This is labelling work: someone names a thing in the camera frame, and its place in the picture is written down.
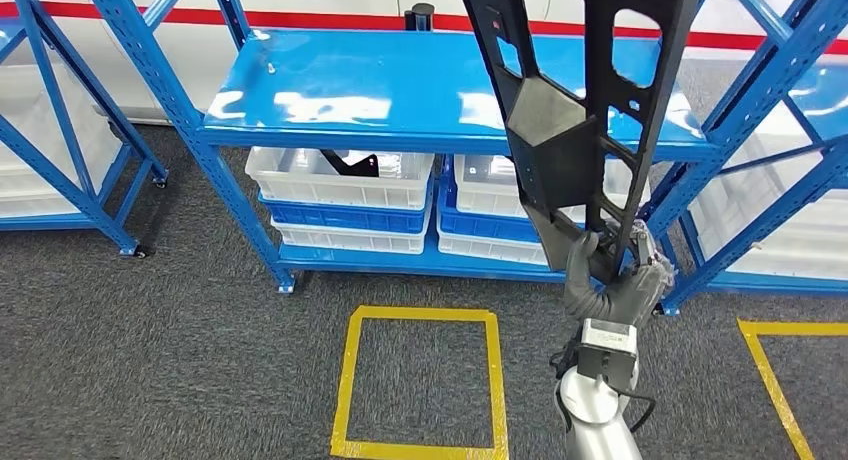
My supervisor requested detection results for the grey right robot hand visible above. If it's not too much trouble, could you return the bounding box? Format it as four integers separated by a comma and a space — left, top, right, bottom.
563, 219, 677, 329

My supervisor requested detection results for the long black plastic part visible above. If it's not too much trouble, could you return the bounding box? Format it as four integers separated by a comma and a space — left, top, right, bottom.
455, 0, 709, 286

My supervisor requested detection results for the blue metal shelf rack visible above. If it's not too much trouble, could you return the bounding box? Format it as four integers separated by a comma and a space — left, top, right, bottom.
78, 0, 848, 317
0, 0, 170, 258
682, 0, 848, 298

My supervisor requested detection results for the small black plastic part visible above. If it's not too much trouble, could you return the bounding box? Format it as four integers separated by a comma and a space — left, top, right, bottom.
319, 148, 381, 179

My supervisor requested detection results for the white plastic crate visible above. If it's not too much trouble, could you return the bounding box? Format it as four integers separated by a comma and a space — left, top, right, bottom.
453, 154, 654, 223
437, 228, 551, 267
270, 215, 429, 255
245, 146, 437, 212

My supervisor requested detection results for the yellow floor tape marking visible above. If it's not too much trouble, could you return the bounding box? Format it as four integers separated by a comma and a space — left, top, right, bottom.
737, 319, 848, 460
329, 305, 510, 460

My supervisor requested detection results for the blue plastic crate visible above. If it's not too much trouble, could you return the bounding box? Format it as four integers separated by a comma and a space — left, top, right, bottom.
437, 155, 541, 244
258, 178, 435, 235

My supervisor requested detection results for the translucent white storage crate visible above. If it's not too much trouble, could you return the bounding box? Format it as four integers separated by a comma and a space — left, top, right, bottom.
0, 62, 124, 218
688, 102, 848, 281

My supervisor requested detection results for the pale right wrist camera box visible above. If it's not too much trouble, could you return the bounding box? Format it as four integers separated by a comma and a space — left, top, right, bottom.
580, 317, 639, 350

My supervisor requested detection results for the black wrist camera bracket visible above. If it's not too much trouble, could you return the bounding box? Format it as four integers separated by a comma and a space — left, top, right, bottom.
574, 342, 639, 393

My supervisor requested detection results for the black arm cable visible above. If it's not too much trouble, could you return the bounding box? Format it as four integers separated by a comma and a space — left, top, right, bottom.
548, 350, 657, 435

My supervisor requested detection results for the black stanchion post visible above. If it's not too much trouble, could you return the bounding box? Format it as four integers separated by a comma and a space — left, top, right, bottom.
404, 3, 437, 33

